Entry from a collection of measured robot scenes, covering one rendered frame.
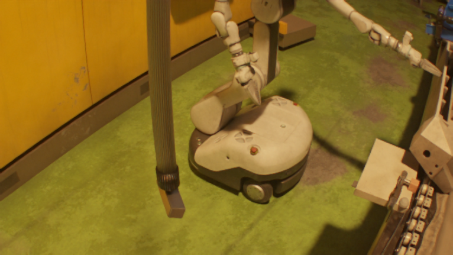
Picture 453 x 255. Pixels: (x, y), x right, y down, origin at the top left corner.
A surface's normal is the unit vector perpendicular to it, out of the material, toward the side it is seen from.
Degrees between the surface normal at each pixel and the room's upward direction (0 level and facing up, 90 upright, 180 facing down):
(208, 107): 90
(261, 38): 90
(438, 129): 38
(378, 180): 0
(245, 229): 0
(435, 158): 90
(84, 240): 0
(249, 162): 90
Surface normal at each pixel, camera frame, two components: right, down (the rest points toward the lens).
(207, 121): -0.55, 0.49
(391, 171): 0.01, -0.81
